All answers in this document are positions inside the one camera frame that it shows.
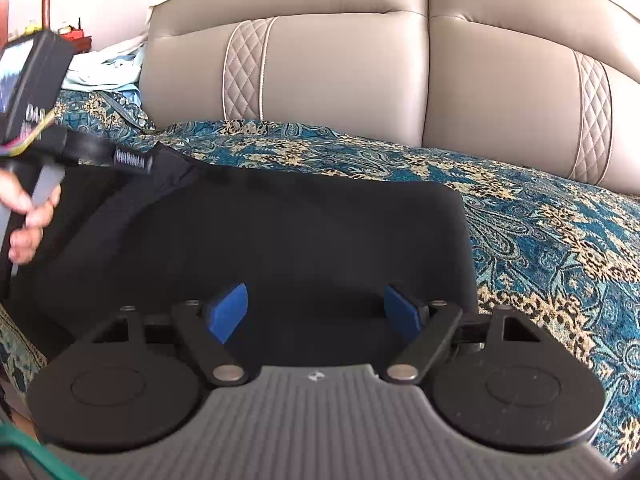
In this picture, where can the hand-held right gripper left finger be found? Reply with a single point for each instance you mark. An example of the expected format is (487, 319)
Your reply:
(229, 311)

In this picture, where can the person's left hand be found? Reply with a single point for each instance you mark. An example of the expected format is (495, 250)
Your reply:
(27, 235)

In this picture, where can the teal paisley printed blanket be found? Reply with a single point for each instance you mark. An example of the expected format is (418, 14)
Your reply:
(540, 210)

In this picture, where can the wooden bedside table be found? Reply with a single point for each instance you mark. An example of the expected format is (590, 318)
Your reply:
(77, 37)

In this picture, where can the light blue cloth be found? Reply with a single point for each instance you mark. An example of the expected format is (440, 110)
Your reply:
(107, 67)

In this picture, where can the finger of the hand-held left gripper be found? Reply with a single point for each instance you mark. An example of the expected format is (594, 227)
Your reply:
(133, 161)

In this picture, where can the beige leather headboard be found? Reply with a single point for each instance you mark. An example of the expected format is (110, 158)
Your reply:
(450, 60)

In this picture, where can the black pants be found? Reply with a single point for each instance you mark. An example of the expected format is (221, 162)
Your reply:
(280, 240)

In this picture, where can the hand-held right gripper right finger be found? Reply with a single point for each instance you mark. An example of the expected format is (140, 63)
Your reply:
(401, 310)

